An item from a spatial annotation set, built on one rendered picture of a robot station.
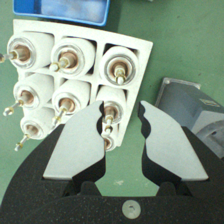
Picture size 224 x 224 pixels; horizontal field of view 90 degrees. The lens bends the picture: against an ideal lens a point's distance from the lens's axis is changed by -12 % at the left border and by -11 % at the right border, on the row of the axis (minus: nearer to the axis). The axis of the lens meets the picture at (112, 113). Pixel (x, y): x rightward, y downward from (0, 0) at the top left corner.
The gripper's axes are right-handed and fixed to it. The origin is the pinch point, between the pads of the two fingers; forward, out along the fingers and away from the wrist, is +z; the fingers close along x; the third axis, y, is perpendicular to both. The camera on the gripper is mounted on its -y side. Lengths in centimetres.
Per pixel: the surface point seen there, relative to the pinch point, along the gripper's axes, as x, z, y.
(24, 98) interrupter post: -24.3, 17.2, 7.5
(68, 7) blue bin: -18, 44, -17
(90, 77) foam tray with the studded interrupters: -7.9, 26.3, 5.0
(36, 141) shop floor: -50, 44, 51
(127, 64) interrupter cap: 2.1, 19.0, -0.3
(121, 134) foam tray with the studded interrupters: 2.3, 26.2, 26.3
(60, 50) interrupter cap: -12.9, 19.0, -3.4
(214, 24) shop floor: 39, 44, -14
